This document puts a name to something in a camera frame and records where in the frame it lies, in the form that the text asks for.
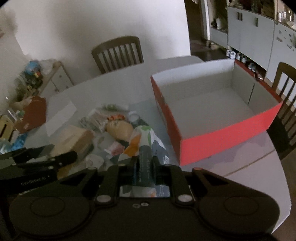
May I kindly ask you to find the white green orange snack pouch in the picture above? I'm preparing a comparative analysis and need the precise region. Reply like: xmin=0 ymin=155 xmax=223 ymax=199
xmin=117 ymin=126 xmax=170 ymax=197

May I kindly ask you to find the cotton swab pack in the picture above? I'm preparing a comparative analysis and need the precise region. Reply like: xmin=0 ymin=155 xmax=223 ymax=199
xmin=79 ymin=109 xmax=108 ymax=133

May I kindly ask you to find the green white tube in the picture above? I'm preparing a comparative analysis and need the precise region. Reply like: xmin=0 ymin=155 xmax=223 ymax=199
xmin=100 ymin=104 xmax=129 ymax=111

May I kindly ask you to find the yellow tissue box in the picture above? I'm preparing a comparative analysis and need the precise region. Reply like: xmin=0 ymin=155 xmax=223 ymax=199
xmin=0 ymin=115 xmax=14 ymax=142

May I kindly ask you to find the white paper sheet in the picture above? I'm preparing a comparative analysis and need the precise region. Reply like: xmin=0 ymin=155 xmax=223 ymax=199
xmin=45 ymin=93 xmax=77 ymax=137

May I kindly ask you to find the red booklet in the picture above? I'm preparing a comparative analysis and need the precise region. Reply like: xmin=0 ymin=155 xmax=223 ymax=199
xmin=15 ymin=96 xmax=47 ymax=134

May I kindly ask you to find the small white round jar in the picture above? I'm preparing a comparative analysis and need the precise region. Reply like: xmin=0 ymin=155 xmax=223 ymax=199
xmin=127 ymin=111 xmax=140 ymax=123

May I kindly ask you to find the red cardboard box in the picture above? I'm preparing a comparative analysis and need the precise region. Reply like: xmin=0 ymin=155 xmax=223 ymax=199
xmin=151 ymin=59 xmax=282 ymax=166

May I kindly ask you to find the white drawer cabinet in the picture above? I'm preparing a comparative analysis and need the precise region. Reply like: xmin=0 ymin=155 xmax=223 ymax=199
xmin=38 ymin=61 xmax=74 ymax=99

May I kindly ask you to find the blue globe toy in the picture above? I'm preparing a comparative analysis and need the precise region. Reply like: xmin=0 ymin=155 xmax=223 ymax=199
xmin=24 ymin=61 xmax=43 ymax=80

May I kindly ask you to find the dark wooden chair right side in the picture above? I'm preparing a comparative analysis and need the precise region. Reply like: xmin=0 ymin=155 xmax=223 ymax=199
xmin=267 ymin=62 xmax=295 ymax=160

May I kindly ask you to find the dark wooden chair at wall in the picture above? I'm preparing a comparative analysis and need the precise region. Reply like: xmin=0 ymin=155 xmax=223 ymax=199
xmin=91 ymin=36 xmax=144 ymax=74

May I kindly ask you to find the grey wall cabinet unit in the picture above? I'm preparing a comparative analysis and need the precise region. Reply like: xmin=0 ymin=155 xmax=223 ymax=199
xmin=205 ymin=1 xmax=295 ymax=81

